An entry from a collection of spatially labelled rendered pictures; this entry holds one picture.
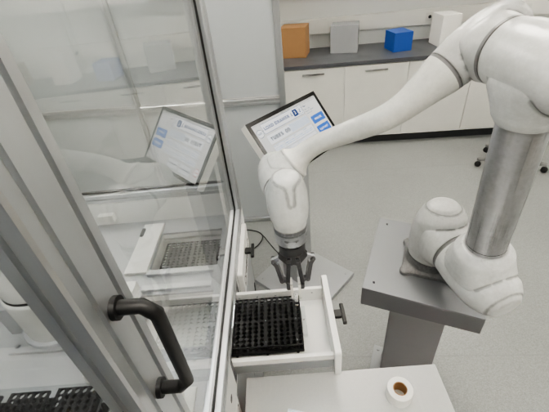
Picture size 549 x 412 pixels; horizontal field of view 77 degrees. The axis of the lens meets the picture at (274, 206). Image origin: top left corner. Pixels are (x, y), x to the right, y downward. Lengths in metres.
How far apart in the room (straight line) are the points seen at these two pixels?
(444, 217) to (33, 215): 1.07
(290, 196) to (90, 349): 0.57
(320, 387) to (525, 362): 1.41
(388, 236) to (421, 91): 0.74
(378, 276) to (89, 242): 1.09
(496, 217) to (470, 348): 1.40
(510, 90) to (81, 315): 0.74
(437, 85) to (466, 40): 0.10
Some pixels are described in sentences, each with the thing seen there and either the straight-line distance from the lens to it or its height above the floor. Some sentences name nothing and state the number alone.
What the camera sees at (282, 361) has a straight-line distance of 1.08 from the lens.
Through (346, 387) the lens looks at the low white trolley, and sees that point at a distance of 1.18.
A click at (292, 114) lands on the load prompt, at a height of 1.16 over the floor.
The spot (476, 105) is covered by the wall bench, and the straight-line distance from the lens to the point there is 4.26.
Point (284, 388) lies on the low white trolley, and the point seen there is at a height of 0.76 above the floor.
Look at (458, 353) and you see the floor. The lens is 2.25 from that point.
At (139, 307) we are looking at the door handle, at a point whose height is 1.54.
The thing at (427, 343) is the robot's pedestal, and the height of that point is 0.51.
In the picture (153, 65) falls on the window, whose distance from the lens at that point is 0.67.
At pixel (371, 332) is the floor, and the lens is 2.21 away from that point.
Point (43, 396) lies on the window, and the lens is 0.55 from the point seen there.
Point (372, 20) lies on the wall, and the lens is 4.36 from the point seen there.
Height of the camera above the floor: 1.81
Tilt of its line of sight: 36 degrees down
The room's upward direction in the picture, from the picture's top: 6 degrees counter-clockwise
